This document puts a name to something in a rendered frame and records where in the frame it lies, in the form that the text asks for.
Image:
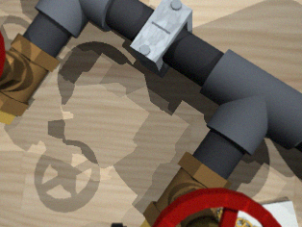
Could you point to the white tag with black number 4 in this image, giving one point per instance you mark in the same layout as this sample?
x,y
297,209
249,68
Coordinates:
x,y
283,212

